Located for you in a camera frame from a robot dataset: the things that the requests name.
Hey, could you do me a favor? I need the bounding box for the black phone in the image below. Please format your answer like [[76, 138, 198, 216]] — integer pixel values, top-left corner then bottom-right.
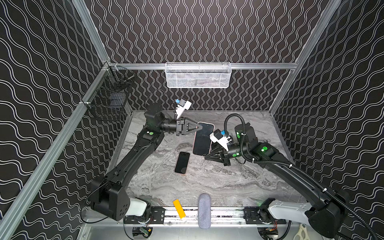
[[175, 152, 190, 174], [193, 122, 215, 156]]

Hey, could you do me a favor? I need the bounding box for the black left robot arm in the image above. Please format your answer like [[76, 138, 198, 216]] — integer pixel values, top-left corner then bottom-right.
[[87, 99, 203, 223]]

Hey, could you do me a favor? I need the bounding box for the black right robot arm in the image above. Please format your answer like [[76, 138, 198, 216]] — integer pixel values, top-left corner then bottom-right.
[[205, 114, 379, 240]]

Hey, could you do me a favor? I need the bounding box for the grey fabric pouch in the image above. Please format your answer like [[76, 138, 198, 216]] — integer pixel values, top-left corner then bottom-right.
[[198, 194, 212, 230]]

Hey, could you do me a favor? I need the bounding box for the yellow flat block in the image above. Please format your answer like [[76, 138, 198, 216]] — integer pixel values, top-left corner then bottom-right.
[[173, 199, 186, 219]]

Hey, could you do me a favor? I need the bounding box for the aluminium back horizontal bar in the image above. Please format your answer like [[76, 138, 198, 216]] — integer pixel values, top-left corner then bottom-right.
[[110, 62, 298, 71]]

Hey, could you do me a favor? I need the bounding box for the aluminium horizontal bar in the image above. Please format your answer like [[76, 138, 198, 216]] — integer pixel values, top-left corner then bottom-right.
[[110, 62, 298, 71], [1, 62, 109, 240]]

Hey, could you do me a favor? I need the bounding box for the aluminium left horizontal bar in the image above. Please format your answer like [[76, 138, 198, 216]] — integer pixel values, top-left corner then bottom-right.
[[1, 62, 109, 240]]

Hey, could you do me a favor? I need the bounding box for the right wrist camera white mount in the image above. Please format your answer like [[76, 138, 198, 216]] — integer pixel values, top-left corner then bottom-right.
[[209, 129, 233, 151]]

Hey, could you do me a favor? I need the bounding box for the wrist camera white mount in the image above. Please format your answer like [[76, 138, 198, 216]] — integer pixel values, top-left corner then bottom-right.
[[209, 129, 233, 151], [175, 99, 192, 120]]

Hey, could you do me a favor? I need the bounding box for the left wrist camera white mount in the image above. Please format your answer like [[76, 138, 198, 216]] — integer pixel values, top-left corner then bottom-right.
[[175, 99, 192, 120]]

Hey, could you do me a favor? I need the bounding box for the white wire mesh basket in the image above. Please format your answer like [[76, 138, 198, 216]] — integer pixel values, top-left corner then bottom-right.
[[165, 67, 232, 89]]

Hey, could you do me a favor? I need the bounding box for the black wire basket left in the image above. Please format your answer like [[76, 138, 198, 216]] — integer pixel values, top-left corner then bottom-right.
[[86, 68, 136, 122]]

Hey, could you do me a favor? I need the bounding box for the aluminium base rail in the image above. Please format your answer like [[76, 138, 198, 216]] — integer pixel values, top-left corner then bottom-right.
[[124, 205, 310, 227]]

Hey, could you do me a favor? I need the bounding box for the white scissors handle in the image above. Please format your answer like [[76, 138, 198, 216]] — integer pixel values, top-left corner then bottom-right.
[[293, 224, 310, 240]]

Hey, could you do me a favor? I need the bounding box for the aluminium corner frame post left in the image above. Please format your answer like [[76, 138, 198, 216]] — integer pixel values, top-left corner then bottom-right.
[[72, 0, 111, 63]]

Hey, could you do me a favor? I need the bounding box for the aluminium corner frame post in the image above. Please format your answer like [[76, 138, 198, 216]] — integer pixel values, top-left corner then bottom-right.
[[72, 0, 111, 63], [269, 0, 342, 116]]

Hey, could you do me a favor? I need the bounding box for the aluminium corner frame post right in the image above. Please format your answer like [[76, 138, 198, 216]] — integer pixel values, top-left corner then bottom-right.
[[269, 0, 342, 116]]

